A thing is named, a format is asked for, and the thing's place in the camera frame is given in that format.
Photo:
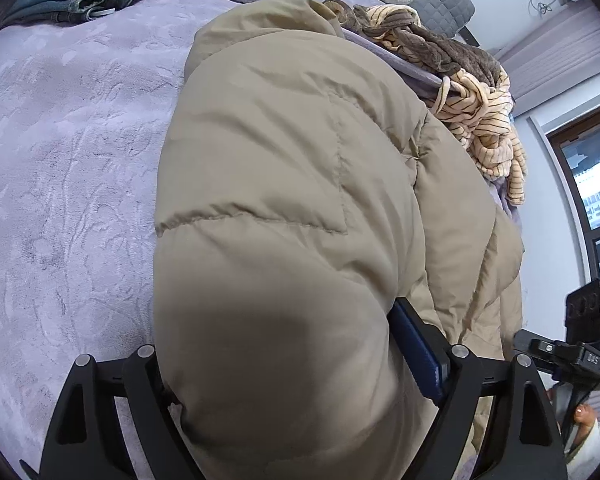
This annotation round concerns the person's right hand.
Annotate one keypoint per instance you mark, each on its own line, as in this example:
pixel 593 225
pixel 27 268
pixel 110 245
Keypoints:
pixel 586 414

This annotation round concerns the dark framed window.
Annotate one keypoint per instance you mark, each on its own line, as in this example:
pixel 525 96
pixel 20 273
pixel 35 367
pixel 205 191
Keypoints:
pixel 595 185

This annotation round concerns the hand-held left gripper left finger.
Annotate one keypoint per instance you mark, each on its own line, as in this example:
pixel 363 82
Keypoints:
pixel 140 375

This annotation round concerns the purple embossed bedspread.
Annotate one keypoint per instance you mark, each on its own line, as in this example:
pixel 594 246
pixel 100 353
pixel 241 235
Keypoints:
pixel 70 160

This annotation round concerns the lavender window curtain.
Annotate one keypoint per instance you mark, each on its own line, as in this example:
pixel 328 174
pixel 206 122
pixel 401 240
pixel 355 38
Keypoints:
pixel 560 55

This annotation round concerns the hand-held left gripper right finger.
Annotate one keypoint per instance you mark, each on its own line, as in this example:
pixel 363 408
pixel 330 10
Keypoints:
pixel 420 345

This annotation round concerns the brown cream striped fleece garment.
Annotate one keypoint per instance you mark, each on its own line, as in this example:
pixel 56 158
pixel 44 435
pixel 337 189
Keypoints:
pixel 485 110

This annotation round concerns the beige puffer jacket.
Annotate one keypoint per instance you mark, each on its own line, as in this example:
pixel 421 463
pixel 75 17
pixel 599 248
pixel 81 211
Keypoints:
pixel 290 185

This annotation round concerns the person's right forearm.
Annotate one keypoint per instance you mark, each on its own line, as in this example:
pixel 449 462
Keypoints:
pixel 592 447

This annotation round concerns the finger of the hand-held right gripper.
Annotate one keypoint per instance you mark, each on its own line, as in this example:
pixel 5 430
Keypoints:
pixel 532 347

